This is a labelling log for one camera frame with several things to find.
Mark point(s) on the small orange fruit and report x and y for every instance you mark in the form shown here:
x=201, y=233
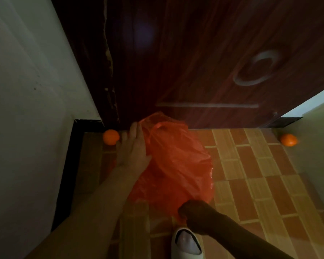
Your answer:
x=110, y=137
x=289, y=140

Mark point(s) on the person's right forearm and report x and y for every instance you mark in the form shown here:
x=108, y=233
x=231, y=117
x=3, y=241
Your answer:
x=245, y=242

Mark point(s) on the black baseboard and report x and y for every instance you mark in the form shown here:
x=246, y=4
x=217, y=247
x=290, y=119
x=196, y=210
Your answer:
x=70, y=164
x=284, y=122

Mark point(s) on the dark brown wooden door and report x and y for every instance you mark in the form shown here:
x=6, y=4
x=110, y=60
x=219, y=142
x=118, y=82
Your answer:
x=191, y=51

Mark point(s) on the person's right hand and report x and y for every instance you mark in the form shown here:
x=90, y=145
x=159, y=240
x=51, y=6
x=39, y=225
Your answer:
x=199, y=217

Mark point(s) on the person's left hand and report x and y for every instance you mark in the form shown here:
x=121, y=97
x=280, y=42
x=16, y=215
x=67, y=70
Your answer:
x=133, y=153

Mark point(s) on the white right slipper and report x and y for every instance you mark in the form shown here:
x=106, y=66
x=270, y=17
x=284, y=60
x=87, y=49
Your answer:
x=187, y=244

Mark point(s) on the person's left forearm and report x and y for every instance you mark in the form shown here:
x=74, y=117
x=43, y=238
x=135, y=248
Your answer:
x=91, y=218

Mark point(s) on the red plastic bag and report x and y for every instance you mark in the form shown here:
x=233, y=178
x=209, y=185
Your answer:
x=178, y=164

